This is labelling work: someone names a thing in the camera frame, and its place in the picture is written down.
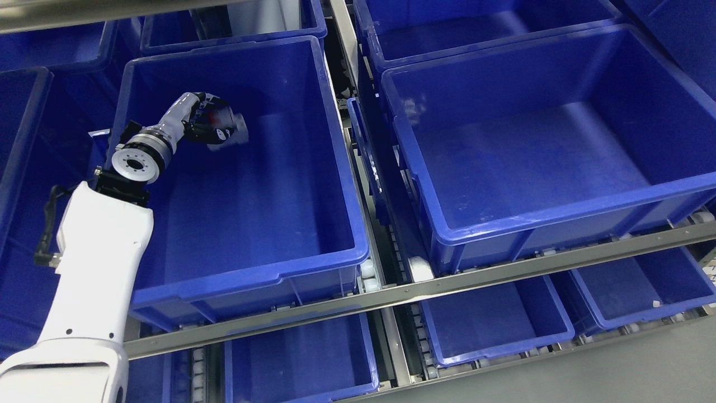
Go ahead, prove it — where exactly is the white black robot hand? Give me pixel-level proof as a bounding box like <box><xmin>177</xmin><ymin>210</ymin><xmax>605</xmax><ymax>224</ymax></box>
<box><xmin>157</xmin><ymin>92</ymin><xmax>232</xmax><ymax>152</ymax></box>

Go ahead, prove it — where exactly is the grey red circuit breaker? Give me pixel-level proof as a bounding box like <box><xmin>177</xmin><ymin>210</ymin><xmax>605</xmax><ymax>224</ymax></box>
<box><xmin>207</xmin><ymin>107</ymin><xmax>249</xmax><ymax>152</ymax></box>

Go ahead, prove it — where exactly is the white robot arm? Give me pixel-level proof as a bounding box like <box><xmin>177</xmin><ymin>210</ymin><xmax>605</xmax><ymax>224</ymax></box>
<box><xmin>2</xmin><ymin>181</ymin><xmax>154</xmax><ymax>402</ymax></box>

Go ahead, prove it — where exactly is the blue bin far left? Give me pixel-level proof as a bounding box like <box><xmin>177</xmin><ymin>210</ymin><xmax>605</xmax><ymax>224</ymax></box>
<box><xmin>1</xmin><ymin>67</ymin><xmax>107</xmax><ymax>359</ymax></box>

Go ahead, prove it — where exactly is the blue bin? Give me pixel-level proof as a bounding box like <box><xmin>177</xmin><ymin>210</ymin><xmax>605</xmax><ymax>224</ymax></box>
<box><xmin>110</xmin><ymin>36</ymin><xmax>369</xmax><ymax>332</ymax></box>
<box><xmin>1</xmin><ymin>67</ymin><xmax>107</xmax><ymax>359</ymax></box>
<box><xmin>140</xmin><ymin>1</ymin><xmax>328</xmax><ymax>56</ymax></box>
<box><xmin>380</xmin><ymin>25</ymin><xmax>715</xmax><ymax>275</ymax></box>
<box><xmin>550</xmin><ymin>247</ymin><xmax>715</xmax><ymax>336</ymax></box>
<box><xmin>223</xmin><ymin>313</ymin><xmax>379</xmax><ymax>402</ymax></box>
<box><xmin>420</xmin><ymin>276</ymin><xmax>575</xmax><ymax>367</ymax></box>
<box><xmin>355</xmin><ymin>1</ymin><xmax>624</xmax><ymax>76</ymax></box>

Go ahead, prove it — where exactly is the blue bin left front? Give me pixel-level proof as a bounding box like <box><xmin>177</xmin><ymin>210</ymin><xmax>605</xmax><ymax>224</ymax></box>
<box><xmin>110</xmin><ymin>36</ymin><xmax>369</xmax><ymax>332</ymax></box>

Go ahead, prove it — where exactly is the blue bin rear left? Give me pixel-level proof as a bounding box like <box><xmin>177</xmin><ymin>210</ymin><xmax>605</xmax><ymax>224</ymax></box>
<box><xmin>140</xmin><ymin>1</ymin><xmax>328</xmax><ymax>56</ymax></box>

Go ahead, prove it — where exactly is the blue bin rear right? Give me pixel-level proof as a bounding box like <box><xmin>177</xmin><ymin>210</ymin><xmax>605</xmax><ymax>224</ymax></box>
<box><xmin>355</xmin><ymin>1</ymin><xmax>624</xmax><ymax>76</ymax></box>

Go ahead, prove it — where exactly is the blue bin lower left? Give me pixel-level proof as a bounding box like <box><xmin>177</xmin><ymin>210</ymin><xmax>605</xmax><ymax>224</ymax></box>
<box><xmin>223</xmin><ymin>313</ymin><xmax>379</xmax><ymax>402</ymax></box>

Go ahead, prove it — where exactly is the blue bin right front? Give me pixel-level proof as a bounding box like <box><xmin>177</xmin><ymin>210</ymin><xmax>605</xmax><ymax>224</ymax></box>
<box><xmin>380</xmin><ymin>25</ymin><xmax>715</xmax><ymax>275</ymax></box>

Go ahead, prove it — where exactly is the blue bin lower middle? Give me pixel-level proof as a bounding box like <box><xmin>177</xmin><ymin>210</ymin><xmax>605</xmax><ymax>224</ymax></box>
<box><xmin>420</xmin><ymin>276</ymin><xmax>575</xmax><ymax>367</ymax></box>

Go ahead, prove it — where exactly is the blue bin lower right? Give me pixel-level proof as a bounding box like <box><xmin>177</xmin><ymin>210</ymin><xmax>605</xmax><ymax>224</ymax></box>
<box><xmin>550</xmin><ymin>247</ymin><xmax>715</xmax><ymax>336</ymax></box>

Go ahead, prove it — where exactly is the metal shelf rail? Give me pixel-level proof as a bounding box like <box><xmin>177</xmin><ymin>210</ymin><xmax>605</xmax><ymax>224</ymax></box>
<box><xmin>124</xmin><ymin>222</ymin><xmax>715</xmax><ymax>360</ymax></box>

